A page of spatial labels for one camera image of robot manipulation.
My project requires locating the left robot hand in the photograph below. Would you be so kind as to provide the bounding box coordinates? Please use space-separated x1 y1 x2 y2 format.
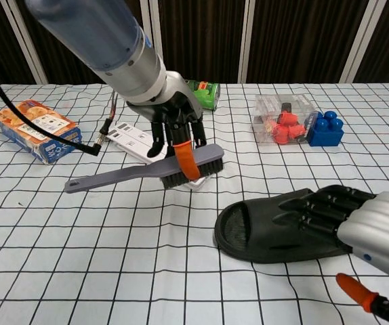
126 70 207 181

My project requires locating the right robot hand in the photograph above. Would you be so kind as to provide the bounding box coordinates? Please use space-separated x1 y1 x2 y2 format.
271 183 389 325

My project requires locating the grey scrub brush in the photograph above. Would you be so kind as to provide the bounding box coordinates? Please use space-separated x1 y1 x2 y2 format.
63 143 226 194

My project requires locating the black rubber slipper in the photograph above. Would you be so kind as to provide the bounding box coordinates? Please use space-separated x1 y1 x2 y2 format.
213 187 355 265

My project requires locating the green chips can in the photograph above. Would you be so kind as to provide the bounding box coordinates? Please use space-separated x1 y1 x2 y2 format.
184 79 222 112

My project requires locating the white folding stand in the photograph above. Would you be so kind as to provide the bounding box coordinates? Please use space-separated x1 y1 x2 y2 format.
107 121 207 191

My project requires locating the clear plastic box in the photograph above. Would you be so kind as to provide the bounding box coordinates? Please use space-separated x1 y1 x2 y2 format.
252 92 321 146

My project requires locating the blue building block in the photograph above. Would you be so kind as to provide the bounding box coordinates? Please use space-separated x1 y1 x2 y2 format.
307 108 346 147

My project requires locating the red plastic block piece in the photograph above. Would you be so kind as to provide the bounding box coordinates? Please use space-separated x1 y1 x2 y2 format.
278 110 300 126
271 122 292 144
289 123 307 139

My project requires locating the orange and blue snack box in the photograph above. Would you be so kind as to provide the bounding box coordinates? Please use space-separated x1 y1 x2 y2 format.
0 98 82 167

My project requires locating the white black checked tablecloth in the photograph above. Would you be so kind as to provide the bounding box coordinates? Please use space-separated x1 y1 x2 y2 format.
0 82 389 325

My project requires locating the white screen frame post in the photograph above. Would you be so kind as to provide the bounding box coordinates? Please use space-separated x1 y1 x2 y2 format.
339 0 386 83
0 0 49 85
238 0 260 84
139 0 167 74

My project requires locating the black cable with angled plug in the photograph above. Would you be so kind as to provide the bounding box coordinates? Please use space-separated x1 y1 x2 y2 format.
0 84 104 157

